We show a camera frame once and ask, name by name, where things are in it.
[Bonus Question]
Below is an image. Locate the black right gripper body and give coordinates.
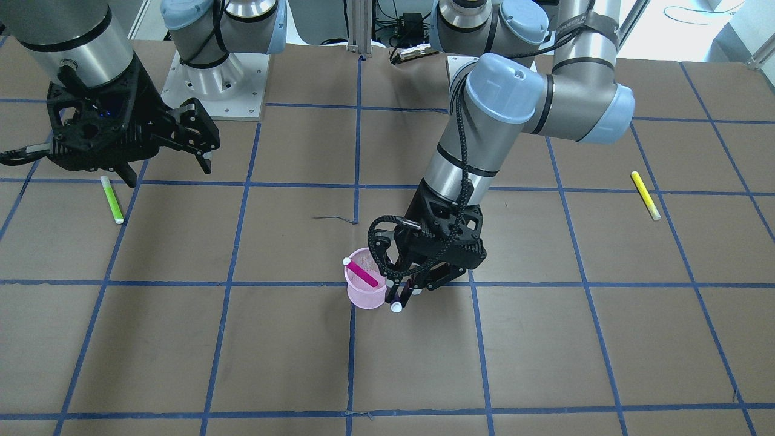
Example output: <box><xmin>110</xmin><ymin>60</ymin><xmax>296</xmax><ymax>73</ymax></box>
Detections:
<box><xmin>46</xmin><ymin>55</ymin><xmax>176</xmax><ymax>172</ymax></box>

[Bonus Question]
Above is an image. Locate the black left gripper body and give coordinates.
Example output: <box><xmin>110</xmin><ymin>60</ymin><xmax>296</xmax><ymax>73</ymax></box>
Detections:
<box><xmin>394</xmin><ymin>185</ymin><xmax>487</xmax><ymax>277</ymax></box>

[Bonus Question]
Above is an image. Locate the purple marker pen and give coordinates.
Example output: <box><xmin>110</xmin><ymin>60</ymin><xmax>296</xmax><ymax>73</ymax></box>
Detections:
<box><xmin>388</xmin><ymin>282</ymin><xmax>415</xmax><ymax>314</ymax></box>

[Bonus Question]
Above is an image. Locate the pink marker pen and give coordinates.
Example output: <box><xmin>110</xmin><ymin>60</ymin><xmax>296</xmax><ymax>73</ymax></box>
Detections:
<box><xmin>341</xmin><ymin>257</ymin><xmax>380</xmax><ymax>289</ymax></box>

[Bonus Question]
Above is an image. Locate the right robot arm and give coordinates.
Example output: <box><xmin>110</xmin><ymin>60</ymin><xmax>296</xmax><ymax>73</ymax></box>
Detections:
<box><xmin>2</xmin><ymin>1</ymin><xmax>288</xmax><ymax>187</ymax></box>

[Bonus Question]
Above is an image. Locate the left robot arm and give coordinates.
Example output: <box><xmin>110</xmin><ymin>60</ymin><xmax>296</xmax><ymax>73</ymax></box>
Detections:
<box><xmin>370</xmin><ymin>1</ymin><xmax>636</xmax><ymax>311</ymax></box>

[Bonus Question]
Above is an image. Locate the pink mesh cup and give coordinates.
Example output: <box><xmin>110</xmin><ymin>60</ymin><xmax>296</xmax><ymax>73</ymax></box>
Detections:
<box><xmin>343</xmin><ymin>246</ymin><xmax>387</xmax><ymax>309</ymax></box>

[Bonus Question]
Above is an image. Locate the green marker pen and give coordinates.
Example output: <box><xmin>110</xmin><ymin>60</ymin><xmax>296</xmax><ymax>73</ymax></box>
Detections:
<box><xmin>100</xmin><ymin>176</ymin><xmax>125</xmax><ymax>225</ymax></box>

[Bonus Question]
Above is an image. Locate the yellow marker pen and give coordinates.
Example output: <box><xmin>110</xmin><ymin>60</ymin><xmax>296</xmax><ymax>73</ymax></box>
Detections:
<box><xmin>630</xmin><ymin>171</ymin><xmax>661</xmax><ymax>221</ymax></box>

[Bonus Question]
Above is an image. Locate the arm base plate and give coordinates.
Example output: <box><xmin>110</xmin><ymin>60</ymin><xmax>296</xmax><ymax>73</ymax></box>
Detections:
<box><xmin>160</xmin><ymin>53</ymin><xmax>271</xmax><ymax>121</ymax></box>
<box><xmin>447</xmin><ymin>56</ymin><xmax>479</xmax><ymax>113</ymax></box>

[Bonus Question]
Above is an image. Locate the aluminium frame post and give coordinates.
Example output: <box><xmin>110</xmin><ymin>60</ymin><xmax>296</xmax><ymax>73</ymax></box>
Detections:
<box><xmin>345</xmin><ymin>0</ymin><xmax>374</xmax><ymax>58</ymax></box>

